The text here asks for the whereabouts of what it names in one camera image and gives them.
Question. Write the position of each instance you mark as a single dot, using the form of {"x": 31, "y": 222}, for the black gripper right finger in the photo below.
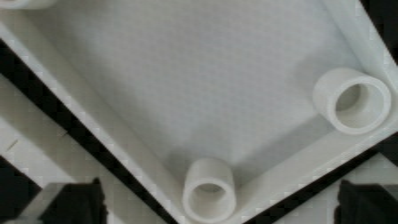
{"x": 367, "y": 203}

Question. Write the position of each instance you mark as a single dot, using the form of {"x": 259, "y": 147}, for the white desk tabletop tray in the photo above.
{"x": 234, "y": 90}

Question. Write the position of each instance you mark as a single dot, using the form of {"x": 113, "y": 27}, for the white L-shaped obstacle wall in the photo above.
{"x": 49, "y": 156}

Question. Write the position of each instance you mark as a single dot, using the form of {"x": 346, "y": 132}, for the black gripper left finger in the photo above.
{"x": 69, "y": 204}

